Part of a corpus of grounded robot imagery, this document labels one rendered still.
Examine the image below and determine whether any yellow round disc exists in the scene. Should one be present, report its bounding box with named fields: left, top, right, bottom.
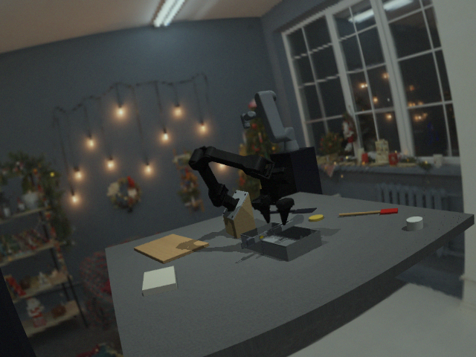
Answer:
left=309, top=214, right=324, bottom=222

